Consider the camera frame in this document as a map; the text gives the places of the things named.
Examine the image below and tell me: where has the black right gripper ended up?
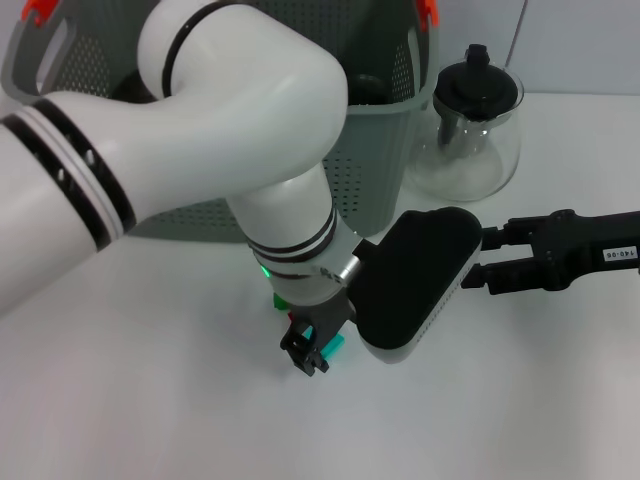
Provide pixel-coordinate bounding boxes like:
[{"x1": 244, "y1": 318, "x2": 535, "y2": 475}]
[{"x1": 459, "y1": 208, "x2": 640, "y2": 297}]

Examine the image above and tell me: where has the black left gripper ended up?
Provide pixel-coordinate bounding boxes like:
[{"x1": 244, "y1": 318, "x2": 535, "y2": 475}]
[{"x1": 278, "y1": 293, "x2": 358, "y2": 378}]

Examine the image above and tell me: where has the teal square brick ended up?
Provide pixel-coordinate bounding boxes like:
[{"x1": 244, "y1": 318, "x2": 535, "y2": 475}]
[{"x1": 318, "y1": 327, "x2": 348, "y2": 361}]

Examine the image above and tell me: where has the grey-green perforated storage bin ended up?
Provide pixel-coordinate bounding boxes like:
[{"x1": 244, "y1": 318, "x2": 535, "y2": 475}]
[{"x1": 0, "y1": 0, "x2": 444, "y2": 244}]

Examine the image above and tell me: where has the clear glass teapot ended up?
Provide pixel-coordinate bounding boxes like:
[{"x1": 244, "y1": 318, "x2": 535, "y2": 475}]
[{"x1": 403, "y1": 43, "x2": 526, "y2": 203}]

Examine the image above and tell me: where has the black glass teapot lid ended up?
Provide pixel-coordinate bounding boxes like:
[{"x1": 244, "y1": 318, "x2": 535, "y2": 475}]
[{"x1": 432, "y1": 43, "x2": 521, "y2": 156}]

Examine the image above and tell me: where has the orange bin handle clip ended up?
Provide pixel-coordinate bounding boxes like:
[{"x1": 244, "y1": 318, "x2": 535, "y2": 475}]
[
  {"x1": 22, "y1": 0, "x2": 60, "y2": 26},
  {"x1": 416, "y1": 0, "x2": 442, "y2": 30}
]

